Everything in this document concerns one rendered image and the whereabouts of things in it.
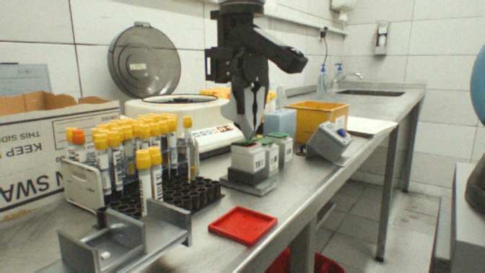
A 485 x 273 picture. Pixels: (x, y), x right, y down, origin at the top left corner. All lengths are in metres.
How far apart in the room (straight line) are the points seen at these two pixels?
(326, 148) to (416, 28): 2.25
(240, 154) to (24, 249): 0.31
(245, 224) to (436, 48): 2.54
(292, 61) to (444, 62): 2.43
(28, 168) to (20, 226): 0.08
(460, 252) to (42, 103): 0.81
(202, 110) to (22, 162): 0.37
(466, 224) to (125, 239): 0.36
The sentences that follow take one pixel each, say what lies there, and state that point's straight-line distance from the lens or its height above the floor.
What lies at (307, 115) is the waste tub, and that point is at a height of 0.95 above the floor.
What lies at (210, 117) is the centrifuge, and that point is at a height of 0.96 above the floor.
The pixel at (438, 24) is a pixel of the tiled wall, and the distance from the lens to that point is 2.85.
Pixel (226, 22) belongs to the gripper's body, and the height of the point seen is 1.15.
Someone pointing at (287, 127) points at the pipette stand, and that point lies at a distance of 0.73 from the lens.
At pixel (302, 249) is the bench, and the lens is 0.65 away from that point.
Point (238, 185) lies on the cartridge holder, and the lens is 0.53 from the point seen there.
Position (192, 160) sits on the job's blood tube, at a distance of 0.49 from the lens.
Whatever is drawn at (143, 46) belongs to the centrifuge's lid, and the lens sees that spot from 1.02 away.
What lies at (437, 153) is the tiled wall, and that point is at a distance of 2.92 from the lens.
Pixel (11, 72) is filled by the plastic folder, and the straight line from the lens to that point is 0.86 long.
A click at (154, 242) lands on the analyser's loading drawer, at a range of 0.34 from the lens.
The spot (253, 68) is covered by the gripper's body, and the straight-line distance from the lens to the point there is 0.49.
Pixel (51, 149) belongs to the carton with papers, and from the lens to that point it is 0.55.
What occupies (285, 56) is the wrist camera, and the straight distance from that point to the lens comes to 0.45.
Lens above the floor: 1.09
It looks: 14 degrees down
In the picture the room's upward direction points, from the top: straight up
